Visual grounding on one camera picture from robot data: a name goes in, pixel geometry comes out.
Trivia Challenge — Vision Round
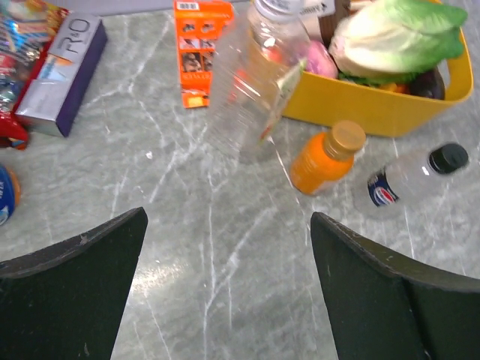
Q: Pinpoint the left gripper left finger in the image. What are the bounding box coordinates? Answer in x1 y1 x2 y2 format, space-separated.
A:
1 207 148 359

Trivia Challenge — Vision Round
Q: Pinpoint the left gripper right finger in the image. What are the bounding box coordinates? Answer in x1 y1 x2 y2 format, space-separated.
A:
310 212 479 359

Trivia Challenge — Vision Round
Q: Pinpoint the red snack bag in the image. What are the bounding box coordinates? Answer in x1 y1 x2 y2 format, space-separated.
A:
1 1 70 150

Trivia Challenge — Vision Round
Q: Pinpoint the yellow plastic basket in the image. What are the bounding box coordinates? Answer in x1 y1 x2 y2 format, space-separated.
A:
283 30 473 137

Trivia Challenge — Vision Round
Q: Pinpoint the white bottle cap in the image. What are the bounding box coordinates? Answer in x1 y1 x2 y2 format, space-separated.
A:
253 0 305 17

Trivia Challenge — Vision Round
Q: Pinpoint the small orange juice bottle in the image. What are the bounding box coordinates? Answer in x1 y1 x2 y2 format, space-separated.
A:
289 128 359 196

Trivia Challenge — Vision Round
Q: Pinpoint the large clear plastic bottle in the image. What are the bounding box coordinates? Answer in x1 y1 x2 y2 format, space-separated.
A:
205 1 310 162

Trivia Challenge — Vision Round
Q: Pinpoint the purple silver box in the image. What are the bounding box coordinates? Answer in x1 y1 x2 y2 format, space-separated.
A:
15 12 107 137

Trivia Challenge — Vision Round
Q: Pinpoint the black bottle cap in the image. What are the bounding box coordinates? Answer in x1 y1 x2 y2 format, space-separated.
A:
428 142 469 175

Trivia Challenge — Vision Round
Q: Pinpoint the green toy lettuce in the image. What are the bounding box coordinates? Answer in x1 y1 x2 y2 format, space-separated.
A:
328 1 468 85

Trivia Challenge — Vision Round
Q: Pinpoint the toilet paper roll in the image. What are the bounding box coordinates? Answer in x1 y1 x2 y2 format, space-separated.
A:
0 164 21 226

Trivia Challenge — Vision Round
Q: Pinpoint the orange packet box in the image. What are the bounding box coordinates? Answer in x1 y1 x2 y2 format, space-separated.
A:
173 1 234 109

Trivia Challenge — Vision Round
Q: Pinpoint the brown bottle cap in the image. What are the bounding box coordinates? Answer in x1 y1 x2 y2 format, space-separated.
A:
328 120 366 152

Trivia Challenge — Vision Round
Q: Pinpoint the purple toy onion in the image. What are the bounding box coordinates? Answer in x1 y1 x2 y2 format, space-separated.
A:
305 40 338 79

